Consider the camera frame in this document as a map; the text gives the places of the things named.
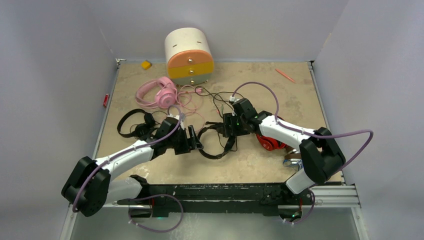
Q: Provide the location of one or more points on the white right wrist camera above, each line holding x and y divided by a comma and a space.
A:
232, 99

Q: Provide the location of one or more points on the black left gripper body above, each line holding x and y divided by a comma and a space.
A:
180, 143

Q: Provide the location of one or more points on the small yellow block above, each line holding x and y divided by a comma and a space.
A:
146, 64

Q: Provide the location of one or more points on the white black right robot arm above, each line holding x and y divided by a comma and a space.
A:
320, 154

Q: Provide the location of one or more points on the cream orange yellow drawer box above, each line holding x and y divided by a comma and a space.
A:
188, 57

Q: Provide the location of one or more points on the red black headphones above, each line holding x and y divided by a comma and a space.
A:
269, 143

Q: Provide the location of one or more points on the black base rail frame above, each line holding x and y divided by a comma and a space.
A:
271, 199

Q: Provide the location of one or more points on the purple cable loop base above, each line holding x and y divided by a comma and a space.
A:
159, 212

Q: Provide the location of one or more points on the orange pencil stick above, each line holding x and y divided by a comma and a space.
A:
285, 75

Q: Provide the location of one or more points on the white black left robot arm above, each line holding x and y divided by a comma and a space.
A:
90, 184

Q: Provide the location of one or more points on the pink headphones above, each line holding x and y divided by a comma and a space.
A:
168, 94

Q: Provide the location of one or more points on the brown leather silver headphones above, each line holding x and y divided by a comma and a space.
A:
292, 153

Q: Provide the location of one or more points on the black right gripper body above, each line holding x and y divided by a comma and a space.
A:
237, 125

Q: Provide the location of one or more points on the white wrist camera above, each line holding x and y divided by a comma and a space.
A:
179, 116
232, 99

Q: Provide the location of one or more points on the small red clip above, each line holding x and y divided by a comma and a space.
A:
106, 100

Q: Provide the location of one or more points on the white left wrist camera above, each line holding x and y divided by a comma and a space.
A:
179, 116

